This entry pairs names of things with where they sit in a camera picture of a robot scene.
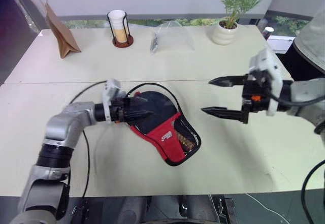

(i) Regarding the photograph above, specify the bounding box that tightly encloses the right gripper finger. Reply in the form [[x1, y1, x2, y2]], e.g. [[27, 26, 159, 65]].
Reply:
[[208, 75, 248, 88], [201, 102, 250, 125]]

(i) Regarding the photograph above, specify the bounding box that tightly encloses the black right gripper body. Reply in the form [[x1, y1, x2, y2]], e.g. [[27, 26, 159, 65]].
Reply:
[[241, 73, 271, 114]]

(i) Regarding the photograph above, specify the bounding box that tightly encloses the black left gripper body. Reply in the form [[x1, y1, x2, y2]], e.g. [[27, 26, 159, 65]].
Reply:
[[110, 96, 130, 124]]

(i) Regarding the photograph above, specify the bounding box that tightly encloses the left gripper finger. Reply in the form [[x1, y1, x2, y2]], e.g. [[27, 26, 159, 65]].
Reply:
[[126, 95, 149, 108], [125, 109, 154, 123]]

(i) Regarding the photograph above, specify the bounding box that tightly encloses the red black paddle case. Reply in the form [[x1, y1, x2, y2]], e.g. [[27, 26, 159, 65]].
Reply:
[[125, 82, 203, 168]]

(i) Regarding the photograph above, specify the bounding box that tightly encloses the white ribbed plant pot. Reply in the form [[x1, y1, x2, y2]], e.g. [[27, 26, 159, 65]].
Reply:
[[211, 20, 240, 46]]

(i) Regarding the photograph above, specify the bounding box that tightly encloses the clear plastic bag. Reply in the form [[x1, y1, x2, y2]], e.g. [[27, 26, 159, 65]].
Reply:
[[149, 20, 196, 55]]

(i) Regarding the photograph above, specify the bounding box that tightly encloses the beige paper cup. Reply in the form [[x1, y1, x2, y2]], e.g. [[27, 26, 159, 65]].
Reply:
[[112, 27, 127, 44]]

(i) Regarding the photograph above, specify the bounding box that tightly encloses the grey garment of bystander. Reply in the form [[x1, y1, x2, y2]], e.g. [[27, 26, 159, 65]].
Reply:
[[292, 0, 325, 75]]

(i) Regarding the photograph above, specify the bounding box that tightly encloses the white paper cup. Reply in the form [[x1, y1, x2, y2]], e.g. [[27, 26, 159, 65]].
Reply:
[[108, 10, 126, 29]]

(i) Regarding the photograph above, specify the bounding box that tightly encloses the brown paper bag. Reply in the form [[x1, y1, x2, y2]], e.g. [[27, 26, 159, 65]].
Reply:
[[24, 0, 82, 59]]

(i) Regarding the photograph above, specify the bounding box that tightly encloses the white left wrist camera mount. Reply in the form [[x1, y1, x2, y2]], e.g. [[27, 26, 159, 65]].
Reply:
[[102, 78, 126, 123]]

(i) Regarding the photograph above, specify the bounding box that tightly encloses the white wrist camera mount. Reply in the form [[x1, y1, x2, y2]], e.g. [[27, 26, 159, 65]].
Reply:
[[248, 47, 284, 117], [102, 78, 126, 123]]

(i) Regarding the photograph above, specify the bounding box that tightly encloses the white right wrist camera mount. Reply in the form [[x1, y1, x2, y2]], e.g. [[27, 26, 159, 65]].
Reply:
[[248, 47, 284, 117]]

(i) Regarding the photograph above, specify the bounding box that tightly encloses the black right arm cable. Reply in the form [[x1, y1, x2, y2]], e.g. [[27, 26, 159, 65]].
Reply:
[[266, 85, 325, 224]]

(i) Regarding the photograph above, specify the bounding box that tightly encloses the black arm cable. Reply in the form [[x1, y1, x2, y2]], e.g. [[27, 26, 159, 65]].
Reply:
[[66, 80, 107, 199], [266, 85, 325, 224]]

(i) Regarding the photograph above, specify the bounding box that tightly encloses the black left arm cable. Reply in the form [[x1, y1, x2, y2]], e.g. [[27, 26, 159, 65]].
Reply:
[[66, 80, 107, 199]]

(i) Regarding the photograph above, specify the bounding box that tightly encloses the cup in wire holder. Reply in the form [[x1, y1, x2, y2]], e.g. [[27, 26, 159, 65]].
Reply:
[[106, 10, 134, 48]]

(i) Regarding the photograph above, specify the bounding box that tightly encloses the thin white floor cable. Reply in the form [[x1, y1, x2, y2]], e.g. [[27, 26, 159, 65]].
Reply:
[[244, 193, 270, 210]]

